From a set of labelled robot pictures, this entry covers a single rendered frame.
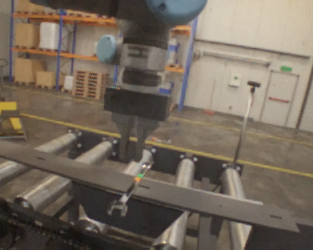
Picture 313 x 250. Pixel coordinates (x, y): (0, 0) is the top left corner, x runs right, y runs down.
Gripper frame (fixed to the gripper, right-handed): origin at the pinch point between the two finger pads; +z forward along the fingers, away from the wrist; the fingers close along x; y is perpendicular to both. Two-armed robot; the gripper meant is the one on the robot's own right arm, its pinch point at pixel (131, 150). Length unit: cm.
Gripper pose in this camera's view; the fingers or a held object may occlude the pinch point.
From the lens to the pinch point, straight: 48.1
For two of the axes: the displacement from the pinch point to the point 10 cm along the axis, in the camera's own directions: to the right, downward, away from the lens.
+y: -2.2, 2.1, -9.5
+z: -1.4, 9.6, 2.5
